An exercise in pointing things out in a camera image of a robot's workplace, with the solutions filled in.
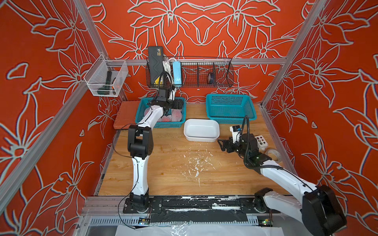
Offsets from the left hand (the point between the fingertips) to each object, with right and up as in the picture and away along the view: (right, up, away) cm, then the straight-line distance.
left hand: (176, 100), depth 99 cm
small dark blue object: (+23, +13, -7) cm, 27 cm away
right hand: (+27, -25, -16) cm, 40 cm away
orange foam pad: (-42, -11, +16) cm, 47 cm away
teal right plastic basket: (+42, -5, +18) cm, 46 cm away
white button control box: (+56, -29, -7) cm, 63 cm away
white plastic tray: (+17, -22, +4) cm, 28 cm away
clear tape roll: (+62, -35, -9) cm, 72 cm away
